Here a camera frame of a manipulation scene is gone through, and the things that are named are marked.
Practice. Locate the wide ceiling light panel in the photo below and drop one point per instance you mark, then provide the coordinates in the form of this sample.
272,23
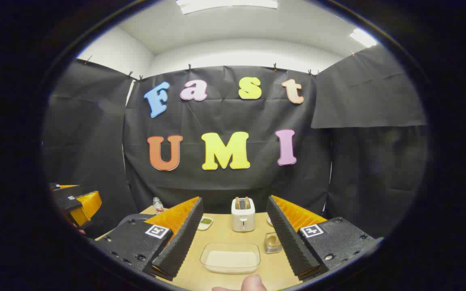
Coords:
227,5

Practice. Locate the black backdrop cloth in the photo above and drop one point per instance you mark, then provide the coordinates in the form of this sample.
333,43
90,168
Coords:
225,117

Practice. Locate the narrow ceiling light panel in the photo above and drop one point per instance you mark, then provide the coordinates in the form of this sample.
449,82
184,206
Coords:
363,38

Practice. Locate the dark grey rice cooker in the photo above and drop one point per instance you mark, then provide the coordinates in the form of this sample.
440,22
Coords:
136,217

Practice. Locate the white divided grain dish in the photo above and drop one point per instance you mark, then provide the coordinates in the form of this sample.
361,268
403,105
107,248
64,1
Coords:
205,223

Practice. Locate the clear chopstick holder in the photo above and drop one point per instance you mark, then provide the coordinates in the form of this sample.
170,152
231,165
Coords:
272,248

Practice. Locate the white toaster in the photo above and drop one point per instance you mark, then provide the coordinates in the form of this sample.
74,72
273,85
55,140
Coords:
243,220

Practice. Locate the clear tray of rice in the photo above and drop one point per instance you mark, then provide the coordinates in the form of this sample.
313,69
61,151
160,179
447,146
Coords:
229,258

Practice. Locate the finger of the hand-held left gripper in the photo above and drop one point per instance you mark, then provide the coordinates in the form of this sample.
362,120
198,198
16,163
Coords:
87,204
65,186

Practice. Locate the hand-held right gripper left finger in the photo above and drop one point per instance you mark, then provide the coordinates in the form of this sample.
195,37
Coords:
184,238

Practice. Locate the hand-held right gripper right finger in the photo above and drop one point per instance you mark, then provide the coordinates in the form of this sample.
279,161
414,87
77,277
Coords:
287,238

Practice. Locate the round white plate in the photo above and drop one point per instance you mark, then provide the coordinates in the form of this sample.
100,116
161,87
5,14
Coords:
269,220

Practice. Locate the small clear bottle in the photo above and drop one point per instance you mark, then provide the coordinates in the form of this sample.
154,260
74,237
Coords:
158,206

